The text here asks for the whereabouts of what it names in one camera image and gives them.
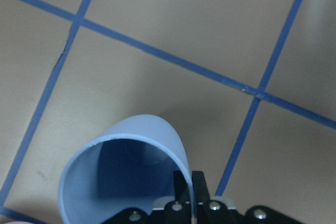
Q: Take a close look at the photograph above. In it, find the blue cup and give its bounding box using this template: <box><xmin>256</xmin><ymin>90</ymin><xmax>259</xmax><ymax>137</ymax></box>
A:
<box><xmin>58</xmin><ymin>114</ymin><xmax>193</xmax><ymax>223</ymax></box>

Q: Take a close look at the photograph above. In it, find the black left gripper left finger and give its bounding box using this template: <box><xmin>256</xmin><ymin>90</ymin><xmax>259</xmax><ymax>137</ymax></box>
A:
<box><xmin>173</xmin><ymin>170</ymin><xmax>192</xmax><ymax>208</ymax></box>

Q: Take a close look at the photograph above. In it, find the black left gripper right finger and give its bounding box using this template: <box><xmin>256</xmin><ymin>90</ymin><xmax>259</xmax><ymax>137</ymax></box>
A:
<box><xmin>192</xmin><ymin>171</ymin><xmax>210</xmax><ymax>205</ymax></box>

